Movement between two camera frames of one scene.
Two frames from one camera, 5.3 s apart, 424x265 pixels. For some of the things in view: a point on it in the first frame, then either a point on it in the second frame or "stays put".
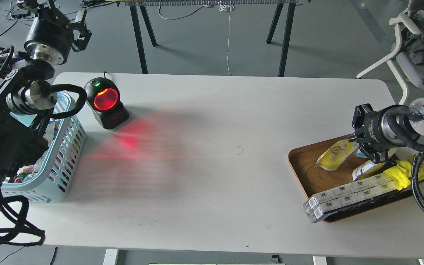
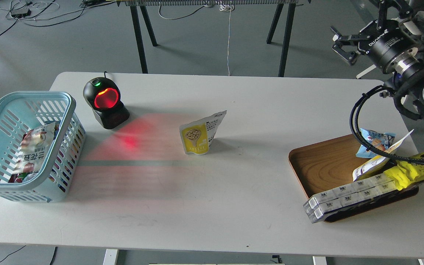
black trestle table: [139, 9] stays put
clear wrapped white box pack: [362, 188] stays put
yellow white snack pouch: [331, 159] → [197, 136]
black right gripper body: [377, 132] → [392, 47]
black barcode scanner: [103, 96] stays put
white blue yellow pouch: [368, 168] stays put
